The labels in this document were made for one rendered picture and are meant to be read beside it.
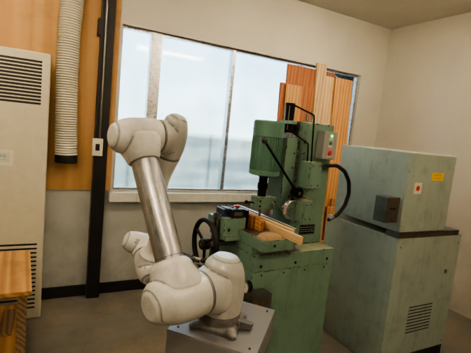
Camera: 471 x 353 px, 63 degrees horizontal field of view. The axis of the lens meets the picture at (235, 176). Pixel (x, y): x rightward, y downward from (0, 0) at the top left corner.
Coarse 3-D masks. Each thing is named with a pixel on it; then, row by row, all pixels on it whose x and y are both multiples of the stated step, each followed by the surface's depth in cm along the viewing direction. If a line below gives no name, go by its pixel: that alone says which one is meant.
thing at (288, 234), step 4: (264, 220) 219; (268, 224) 213; (272, 224) 211; (268, 228) 213; (272, 228) 210; (276, 228) 207; (280, 228) 204; (284, 228) 204; (276, 232) 207; (280, 232) 204; (284, 232) 201; (288, 232) 198; (284, 236) 201; (288, 236) 198; (292, 236) 195; (296, 236) 193; (300, 236) 192; (292, 240) 195; (296, 240) 193; (300, 240) 191
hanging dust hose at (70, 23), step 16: (64, 0) 257; (80, 0) 262; (64, 16) 258; (80, 16) 264; (64, 32) 259; (80, 32) 268; (64, 48) 261; (64, 64) 262; (64, 80) 263; (64, 96) 264; (64, 112) 266; (64, 128) 266; (64, 144) 268; (64, 160) 270
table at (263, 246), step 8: (208, 216) 241; (240, 232) 209; (248, 232) 205; (256, 232) 207; (224, 240) 204; (232, 240) 206; (240, 240) 208; (248, 240) 202; (256, 240) 196; (264, 240) 192; (272, 240) 194; (280, 240) 196; (288, 240) 199; (256, 248) 196; (264, 248) 192; (272, 248) 194; (280, 248) 197; (288, 248) 200
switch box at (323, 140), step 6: (318, 132) 221; (324, 132) 217; (330, 132) 218; (336, 132) 221; (318, 138) 221; (324, 138) 217; (336, 138) 222; (318, 144) 221; (324, 144) 217; (318, 150) 221; (324, 150) 218; (318, 156) 220; (324, 156) 218
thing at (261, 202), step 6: (252, 198) 220; (258, 198) 216; (264, 198) 218; (270, 198) 220; (276, 198) 223; (252, 204) 220; (258, 204) 217; (264, 204) 219; (270, 204) 221; (258, 210) 222
